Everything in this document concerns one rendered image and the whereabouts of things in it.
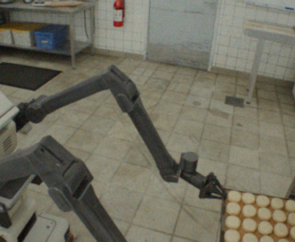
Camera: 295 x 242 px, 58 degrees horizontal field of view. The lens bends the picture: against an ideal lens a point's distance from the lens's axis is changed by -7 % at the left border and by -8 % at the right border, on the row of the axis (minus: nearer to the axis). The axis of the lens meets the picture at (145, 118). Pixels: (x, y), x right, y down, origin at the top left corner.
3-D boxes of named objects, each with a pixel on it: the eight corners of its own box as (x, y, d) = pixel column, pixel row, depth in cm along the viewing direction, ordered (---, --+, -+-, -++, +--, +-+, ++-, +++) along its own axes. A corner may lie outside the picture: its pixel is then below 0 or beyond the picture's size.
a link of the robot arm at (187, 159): (167, 166, 119) (163, 181, 112) (169, 145, 112) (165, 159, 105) (195, 170, 117) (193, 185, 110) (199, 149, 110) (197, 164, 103)
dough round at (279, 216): (287, 223, 92) (288, 220, 91) (273, 223, 93) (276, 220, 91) (283, 212, 97) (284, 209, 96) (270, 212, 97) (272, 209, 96)
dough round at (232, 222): (223, 219, 94) (224, 215, 93) (235, 217, 95) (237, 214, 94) (228, 231, 90) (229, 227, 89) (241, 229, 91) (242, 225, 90)
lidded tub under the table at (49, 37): (33, 47, 431) (31, 31, 417) (49, 39, 469) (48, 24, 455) (53, 49, 422) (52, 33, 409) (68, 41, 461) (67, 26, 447)
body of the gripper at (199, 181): (206, 181, 102) (190, 172, 106) (201, 200, 108) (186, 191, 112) (215, 173, 106) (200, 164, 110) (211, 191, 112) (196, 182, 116)
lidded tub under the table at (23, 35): (12, 44, 442) (9, 29, 428) (29, 37, 480) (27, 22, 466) (30, 46, 433) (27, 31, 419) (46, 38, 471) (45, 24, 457)
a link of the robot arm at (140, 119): (120, 83, 103) (110, 97, 94) (134, 77, 100) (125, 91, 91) (168, 169, 121) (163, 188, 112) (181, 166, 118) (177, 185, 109)
